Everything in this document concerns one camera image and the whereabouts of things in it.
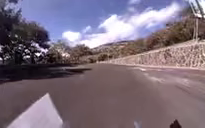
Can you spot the tall stone wall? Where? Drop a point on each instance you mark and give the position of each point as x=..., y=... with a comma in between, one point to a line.
x=176, y=55

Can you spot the wooded hillside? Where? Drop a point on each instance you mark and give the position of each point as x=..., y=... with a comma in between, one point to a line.
x=123, y=48

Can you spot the row of trees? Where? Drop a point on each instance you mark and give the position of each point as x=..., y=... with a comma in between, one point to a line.
x=20, y=40

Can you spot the grey asphalt road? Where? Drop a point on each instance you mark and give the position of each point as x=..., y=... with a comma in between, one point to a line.
x=106, y=93

